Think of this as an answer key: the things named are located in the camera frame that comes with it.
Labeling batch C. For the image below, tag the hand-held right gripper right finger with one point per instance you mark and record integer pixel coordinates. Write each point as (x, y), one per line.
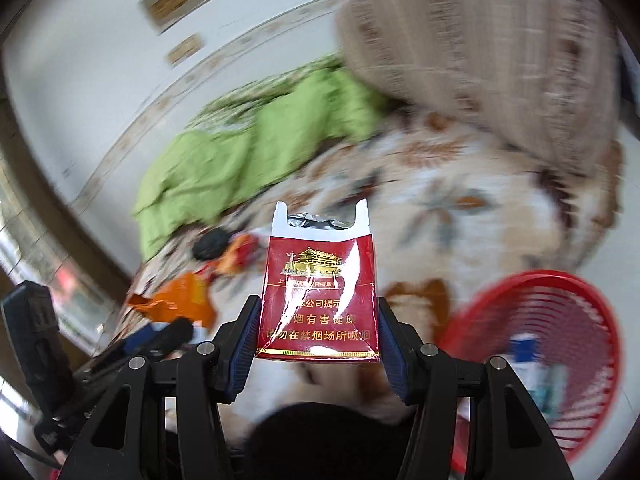
(395, 355)

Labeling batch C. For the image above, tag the black plastic bag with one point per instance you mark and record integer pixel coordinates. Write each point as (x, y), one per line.
(212, 245)

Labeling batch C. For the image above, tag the striped floral cushion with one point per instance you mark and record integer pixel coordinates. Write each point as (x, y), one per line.
(475, 60)

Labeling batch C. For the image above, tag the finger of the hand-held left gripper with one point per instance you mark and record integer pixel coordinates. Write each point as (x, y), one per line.
(137, 339)
(175, 335)

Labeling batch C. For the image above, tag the green quilt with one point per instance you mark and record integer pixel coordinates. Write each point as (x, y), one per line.
(215, 175)

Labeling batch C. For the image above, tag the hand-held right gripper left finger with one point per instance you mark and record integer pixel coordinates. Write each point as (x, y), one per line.
(245, 350)

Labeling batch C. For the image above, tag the crumpled orange wrapper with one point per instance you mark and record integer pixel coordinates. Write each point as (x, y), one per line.
(180, 300)

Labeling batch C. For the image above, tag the beige double wall switch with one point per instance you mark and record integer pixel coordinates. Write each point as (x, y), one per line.
(184, 50)

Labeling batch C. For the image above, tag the red plastic basket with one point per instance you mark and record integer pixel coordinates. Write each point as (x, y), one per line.
(590, 335)

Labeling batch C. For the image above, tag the leaf print beige blanket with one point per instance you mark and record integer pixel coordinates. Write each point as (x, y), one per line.
(450, 210)

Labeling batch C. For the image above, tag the red cigarette pack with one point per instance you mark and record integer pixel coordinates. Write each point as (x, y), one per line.
(315, 310)

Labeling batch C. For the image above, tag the framed wall picture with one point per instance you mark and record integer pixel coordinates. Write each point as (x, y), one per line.
(175, 0)

